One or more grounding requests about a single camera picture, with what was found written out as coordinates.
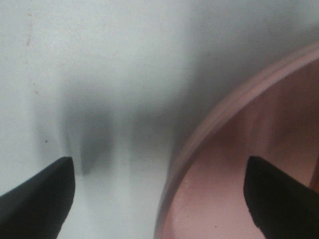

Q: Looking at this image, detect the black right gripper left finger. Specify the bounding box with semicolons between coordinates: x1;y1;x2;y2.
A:
0;157;75;239

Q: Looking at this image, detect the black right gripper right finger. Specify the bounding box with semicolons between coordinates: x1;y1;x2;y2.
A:
243;156;319;239

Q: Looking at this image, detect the pink round plate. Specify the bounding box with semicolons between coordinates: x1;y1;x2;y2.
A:
154;44;319;239

